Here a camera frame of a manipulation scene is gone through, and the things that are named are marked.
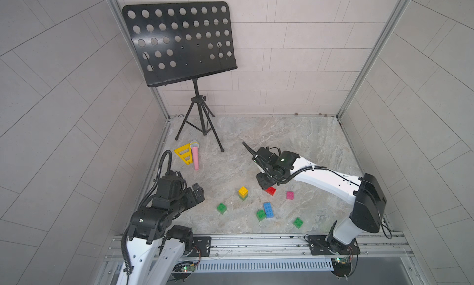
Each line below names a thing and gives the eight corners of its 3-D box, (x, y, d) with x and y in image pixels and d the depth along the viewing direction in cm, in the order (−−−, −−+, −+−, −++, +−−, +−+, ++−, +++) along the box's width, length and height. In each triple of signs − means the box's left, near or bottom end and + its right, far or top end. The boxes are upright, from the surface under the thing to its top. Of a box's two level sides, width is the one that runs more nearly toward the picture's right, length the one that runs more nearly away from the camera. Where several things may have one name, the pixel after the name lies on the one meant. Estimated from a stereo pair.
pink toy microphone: (191, 170, 94) (189, 168, 91) (191, 143, 104) (190, 140, 102) (199, 169, 94) (198, 166, 92) (199, 142, 105) (198, 139, 103)
